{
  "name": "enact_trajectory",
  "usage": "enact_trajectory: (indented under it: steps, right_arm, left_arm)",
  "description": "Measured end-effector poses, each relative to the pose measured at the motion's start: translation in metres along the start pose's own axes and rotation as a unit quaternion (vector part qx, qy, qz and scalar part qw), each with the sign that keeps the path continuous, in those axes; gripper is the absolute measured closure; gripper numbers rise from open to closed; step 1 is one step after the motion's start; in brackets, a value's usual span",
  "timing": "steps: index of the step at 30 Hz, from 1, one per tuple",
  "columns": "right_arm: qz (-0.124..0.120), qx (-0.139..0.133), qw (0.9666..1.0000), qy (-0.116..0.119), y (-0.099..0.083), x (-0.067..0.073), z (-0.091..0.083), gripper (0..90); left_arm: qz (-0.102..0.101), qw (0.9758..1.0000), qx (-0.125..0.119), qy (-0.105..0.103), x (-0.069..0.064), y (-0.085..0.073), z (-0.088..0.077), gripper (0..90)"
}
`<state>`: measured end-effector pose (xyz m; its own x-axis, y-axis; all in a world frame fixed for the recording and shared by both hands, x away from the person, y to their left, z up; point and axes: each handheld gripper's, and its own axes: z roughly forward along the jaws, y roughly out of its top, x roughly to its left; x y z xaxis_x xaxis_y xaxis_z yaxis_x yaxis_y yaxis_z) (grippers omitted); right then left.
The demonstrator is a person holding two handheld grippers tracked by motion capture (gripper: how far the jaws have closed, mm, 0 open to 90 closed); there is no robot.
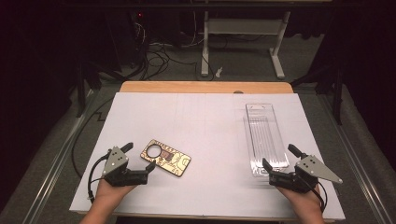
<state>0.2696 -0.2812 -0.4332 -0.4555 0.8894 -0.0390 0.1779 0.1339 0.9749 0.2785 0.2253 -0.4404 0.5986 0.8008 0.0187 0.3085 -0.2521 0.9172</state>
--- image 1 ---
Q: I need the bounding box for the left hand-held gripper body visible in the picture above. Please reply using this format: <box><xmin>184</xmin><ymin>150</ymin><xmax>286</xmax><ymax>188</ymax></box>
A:
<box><xmin>102</xmin><ymin>146</ymin><xmax>149</xmax><ymax>188</ymax></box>

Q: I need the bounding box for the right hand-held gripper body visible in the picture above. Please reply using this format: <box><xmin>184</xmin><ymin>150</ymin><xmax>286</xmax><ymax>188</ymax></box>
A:
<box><xmin>268</xmin><ymin>154</ymin><xmax>344</xmax><ymax>194</ymax></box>

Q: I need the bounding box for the person's left hand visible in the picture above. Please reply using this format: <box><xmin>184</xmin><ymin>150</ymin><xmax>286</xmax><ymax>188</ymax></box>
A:
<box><xmin>92</xmin><ymin>178</ymin><xmax>138</xmax><ymax>207</ymax></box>

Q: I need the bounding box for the person's right hand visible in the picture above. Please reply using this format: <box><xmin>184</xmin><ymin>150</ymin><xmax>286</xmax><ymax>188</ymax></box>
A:
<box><xmin>276</xmin><ymin>184</ymin><xmax>325</xmax><ymax>217</ymax></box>

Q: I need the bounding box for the clear plastic package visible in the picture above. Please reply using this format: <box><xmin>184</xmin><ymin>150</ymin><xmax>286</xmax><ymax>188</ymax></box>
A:
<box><xmin>242</xmin><ymin>103</ymin><xmax>291</xmax><ymax>178</ymax></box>

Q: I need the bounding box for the white board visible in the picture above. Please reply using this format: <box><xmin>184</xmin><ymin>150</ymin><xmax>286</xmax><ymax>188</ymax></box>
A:
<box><xmin>68</xmin><ymin>91</ymin><xmax>346</xmax><ymax>222</ymax></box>

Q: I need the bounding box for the black metal stand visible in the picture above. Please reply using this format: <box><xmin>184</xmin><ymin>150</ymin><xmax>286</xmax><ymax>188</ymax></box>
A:
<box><xmin>291</xmin><ymin>62</ymin><xmax>347</xmax><ymax>126</ymax></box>
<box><xmin>74</xmin><ymin>59</ymin><xmax>125</xmax><ymax>119</ymax></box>

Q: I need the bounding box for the wooden table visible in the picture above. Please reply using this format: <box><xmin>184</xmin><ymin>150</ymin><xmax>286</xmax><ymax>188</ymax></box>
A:
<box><xmin>76</xmin><ymin>80</ymin><xmax>336</xmax><ymax>224</ymax></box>

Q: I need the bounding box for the dark computer tower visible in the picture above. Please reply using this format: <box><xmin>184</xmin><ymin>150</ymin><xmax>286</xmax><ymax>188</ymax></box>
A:
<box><xmin>106</xmin><ymin>8</ymin><xmax>148</xmax><ymax>69</ymax></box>

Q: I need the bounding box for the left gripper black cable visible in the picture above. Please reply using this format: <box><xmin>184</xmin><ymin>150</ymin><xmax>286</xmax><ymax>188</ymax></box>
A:
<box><xmin>87</xmin><ymin>148</ymin><xmax>113</xmax><ymax>203</ymax></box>

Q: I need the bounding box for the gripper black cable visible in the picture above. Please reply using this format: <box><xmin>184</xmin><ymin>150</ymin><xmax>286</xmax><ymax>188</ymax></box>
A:
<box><xmin>87</xmin><ymin>148</ymin><xmax>113</xmax><ymax>203</ymax></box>
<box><xmin>306</xmin><ymin>176</ymin><xmax>329</xmax><ymax>215</ymax></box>

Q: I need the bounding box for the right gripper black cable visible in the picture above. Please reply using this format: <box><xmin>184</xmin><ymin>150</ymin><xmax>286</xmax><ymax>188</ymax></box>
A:
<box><xmin>306</xmin><ymin>176</ymin><xmax>329</xmax><ymax>215</ymax></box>

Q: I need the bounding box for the long black floor cable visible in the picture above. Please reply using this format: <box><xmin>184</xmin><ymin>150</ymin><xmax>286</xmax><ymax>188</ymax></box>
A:
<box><xmin>70</xmin><ymin>96</ymin><xmax>115</xmax><ymax>180</ymax></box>

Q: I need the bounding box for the metal floor rail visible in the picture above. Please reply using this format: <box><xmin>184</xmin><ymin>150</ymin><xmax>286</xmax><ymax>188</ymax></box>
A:
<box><xmin>21</xmin><ymin>90</ymin><xmax>96</xmax><ymax>224</ymax></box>
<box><xmin>317</xmin><ymin>92</ymin><xmax>394</xmax><ymax>224</ymax></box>

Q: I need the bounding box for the bundle of floor cables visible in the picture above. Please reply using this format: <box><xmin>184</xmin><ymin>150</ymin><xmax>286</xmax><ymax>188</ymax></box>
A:
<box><xmin>136</xmin><ymin>41</ymin><xmax>217</xmax><ymax>82</ymax></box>

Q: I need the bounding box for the white desk frame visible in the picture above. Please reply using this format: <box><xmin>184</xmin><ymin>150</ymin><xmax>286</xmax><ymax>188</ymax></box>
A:
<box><xmin>200</xmin><ymin>10</ymin><xmax>292</xmax><ymax>80</ymax></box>

